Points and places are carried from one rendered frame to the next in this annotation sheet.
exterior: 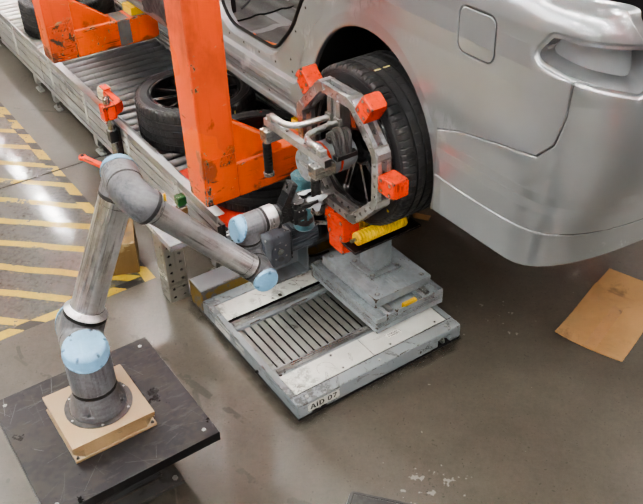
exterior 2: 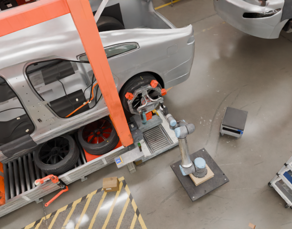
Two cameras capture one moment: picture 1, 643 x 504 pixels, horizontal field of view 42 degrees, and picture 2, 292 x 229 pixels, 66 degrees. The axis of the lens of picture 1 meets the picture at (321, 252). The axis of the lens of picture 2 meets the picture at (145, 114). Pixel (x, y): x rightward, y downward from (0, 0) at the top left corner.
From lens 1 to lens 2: 327 cm
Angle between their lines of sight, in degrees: 53
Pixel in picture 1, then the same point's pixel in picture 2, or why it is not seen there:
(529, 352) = (168, 99)
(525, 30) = (184, 41)
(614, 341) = not seen: hidden behind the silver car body
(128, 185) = (191, 126)
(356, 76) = (142, 83)
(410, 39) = (153, 64)
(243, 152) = not seen: hidden behind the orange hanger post
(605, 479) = (201, 95)
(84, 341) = (199, 161)
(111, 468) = (215, 168)
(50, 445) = (207, 183)
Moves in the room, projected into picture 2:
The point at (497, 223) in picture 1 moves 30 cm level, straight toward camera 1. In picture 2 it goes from (182, 77) to (200, 80)
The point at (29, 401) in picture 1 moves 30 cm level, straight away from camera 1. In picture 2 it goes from (192, 191) to (172, 199)
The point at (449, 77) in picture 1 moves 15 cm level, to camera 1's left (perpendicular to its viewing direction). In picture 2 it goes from (166, 62) to (165, 70)
